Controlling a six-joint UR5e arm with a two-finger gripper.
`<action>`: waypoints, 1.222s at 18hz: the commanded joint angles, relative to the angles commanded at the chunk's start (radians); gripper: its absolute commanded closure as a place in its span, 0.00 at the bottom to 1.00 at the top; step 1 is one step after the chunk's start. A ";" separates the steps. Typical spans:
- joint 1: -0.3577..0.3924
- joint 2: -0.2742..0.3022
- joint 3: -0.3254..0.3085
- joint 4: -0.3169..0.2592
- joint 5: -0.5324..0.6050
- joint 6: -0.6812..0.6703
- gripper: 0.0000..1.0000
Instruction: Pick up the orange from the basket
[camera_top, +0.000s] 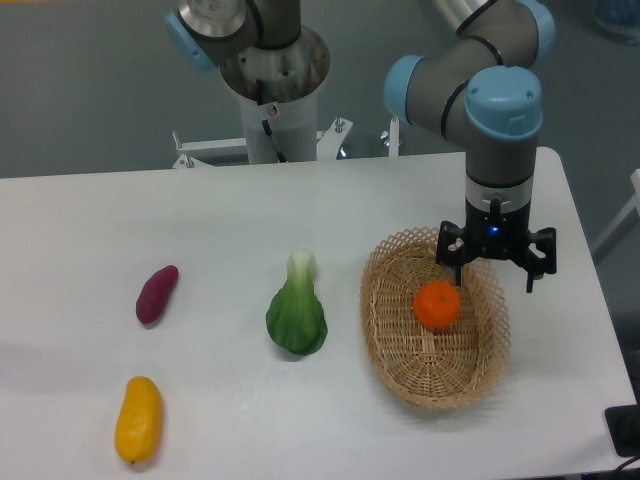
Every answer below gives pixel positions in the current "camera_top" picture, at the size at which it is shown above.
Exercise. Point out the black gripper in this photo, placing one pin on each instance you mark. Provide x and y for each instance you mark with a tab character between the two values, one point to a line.
505	237

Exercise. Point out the orange mandarin fruit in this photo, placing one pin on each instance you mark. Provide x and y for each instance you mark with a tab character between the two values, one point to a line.
437	304

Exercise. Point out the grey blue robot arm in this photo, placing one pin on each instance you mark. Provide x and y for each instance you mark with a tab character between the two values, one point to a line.
480	95

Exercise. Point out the woven wicker basket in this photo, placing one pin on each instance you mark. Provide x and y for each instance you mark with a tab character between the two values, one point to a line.
436	369

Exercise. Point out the green bok choy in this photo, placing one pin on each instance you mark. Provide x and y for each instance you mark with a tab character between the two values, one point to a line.
295	319

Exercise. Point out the black device at table edge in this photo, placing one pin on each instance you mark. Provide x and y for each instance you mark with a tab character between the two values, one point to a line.
623	426

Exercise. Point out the blue translucent container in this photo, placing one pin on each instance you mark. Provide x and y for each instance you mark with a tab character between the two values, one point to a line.
617	19

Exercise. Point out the purple sweet potato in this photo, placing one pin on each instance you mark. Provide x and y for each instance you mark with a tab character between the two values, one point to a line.
155	294

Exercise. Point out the yellow mango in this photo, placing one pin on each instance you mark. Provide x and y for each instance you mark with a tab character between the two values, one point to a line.
139	425

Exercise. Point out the white frame at right edge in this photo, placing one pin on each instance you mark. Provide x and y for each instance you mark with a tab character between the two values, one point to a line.
619	226

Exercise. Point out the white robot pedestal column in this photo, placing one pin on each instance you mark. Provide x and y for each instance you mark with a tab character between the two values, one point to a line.
277	132

